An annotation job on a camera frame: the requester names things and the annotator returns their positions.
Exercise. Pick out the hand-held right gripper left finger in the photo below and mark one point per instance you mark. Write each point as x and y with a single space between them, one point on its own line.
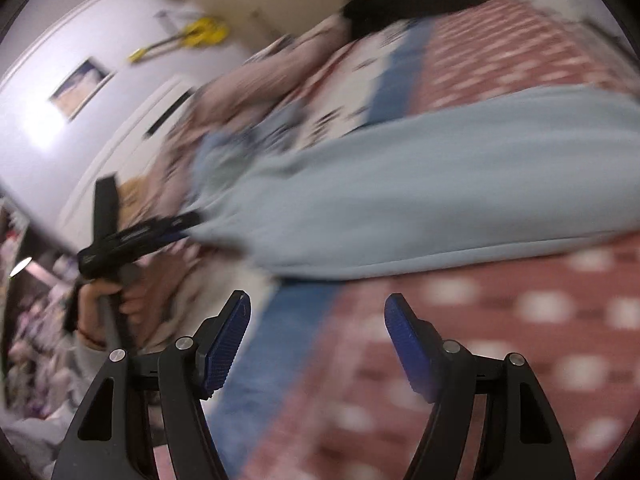
227 345

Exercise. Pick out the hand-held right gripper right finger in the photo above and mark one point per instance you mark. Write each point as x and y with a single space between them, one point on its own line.
407 335

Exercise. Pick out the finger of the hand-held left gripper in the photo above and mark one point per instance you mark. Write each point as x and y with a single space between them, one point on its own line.
167 227

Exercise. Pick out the light blue sweatshirt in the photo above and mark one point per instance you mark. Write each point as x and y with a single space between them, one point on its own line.
400 185

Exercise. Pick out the person's left forearm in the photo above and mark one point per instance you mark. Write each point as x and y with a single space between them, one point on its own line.
87 360

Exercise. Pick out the person's left hand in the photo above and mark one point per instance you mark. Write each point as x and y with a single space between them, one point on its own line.
90 310

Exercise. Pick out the yellow plush toy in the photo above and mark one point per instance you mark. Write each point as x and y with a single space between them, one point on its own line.
135 200

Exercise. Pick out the white lamp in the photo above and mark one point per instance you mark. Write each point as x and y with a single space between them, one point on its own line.
20 266

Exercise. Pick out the pink polka dot blanket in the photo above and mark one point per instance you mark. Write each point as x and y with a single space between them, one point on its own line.
500 335

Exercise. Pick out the white bed headboard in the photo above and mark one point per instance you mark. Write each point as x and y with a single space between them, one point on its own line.
130 135

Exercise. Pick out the cluttered bookshelf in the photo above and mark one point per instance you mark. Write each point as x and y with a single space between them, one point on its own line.
30 320

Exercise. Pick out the blue denim jeans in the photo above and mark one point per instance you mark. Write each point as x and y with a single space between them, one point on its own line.
277 135

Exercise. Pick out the pink duvet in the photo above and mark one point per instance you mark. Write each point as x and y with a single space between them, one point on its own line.
240 90

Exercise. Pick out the yellow guitar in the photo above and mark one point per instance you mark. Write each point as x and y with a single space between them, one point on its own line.
205 32

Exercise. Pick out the white star print cloth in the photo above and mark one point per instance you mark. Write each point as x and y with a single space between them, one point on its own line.
30 440

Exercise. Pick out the black cloth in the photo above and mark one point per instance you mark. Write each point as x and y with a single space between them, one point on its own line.
400 0

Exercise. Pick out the framed wall picture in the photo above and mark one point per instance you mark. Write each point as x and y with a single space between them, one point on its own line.
80 87

